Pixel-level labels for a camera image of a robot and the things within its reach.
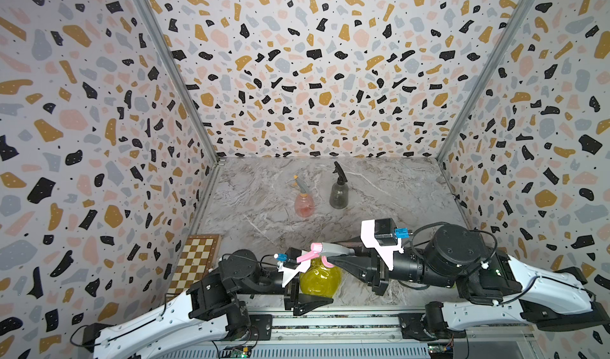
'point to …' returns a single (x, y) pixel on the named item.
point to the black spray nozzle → (341, 178)
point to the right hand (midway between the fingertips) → (335, 251)
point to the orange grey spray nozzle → (303, 188)
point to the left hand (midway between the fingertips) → (330, 281)
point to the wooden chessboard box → (201, 252)
